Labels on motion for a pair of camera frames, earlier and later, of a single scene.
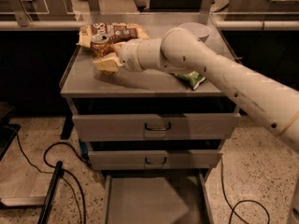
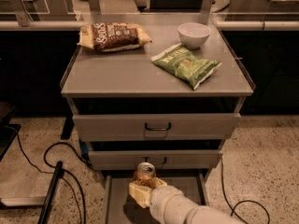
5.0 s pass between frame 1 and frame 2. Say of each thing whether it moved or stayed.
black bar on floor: stayed
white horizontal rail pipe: stayed
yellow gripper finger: moved
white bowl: stayed
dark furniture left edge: stayed
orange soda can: moved
